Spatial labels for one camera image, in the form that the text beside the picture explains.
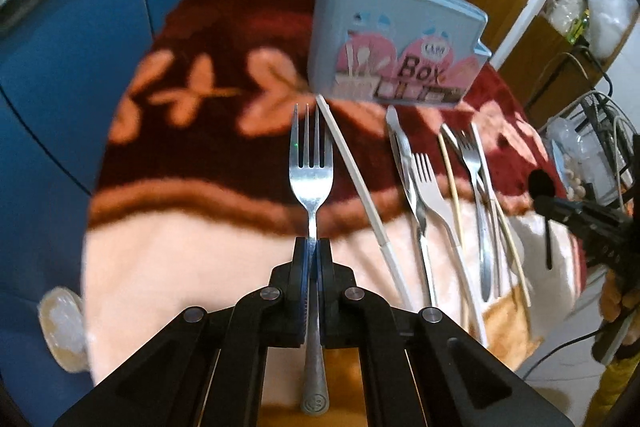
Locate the wooden shelf with bags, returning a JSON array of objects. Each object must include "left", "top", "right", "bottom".
[{"left": 499, "top": 0, "right": 639, "bottom": 126}]

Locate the right hand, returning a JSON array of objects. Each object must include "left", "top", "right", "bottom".
[{"left": 600, "top": 270, "right": 634, "bottom": 323}]

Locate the blue kitchen cabinet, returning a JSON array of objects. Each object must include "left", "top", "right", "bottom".
[{"left": 1, "top": 0, "right": 180, "bottom": 425}]

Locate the light blue utensil box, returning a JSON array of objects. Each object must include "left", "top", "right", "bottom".
[{"left": 307, "top": 0, "right": 491, "bottom": 106}]

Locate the white plastic fork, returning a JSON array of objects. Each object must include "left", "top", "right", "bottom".
[{"left": 412, "top": 153, "right": 489, "bottom": 348}]

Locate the plastic container on floor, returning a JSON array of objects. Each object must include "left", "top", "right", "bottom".
[{"left": 38, "top": 287, "right": 89, "bottom": 374}]

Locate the silver butter knife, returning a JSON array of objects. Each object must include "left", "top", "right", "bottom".
[{"left": 385, "top": 105, "right": 437, "bottom": 307}]

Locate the silver steel fork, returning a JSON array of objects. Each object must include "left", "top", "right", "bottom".
[{"left": 288, "top": 104, "right": 333, "bottom": 416}]

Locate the white chopstick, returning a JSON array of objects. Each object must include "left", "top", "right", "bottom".
[
  {"left": 471, "top": 121, "right": 501, "bottom": 297},
  {"left": 316, "top": 94, "right": 412, "bottom": 309}
]

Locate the red floral blanket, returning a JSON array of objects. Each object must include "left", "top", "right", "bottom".
[{"left": 82, "top": 0, "right": 585, "bottom": 381}]

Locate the wire rack with bottles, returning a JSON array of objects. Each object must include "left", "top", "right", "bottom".
[{"left": 539, "top": 90, "right": 636, "bottom": 211}]

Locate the yellow sleeve forearm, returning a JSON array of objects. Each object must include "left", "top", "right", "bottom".
[{"left": 584, "top": 355, "right": 639, "bottom": 427}]

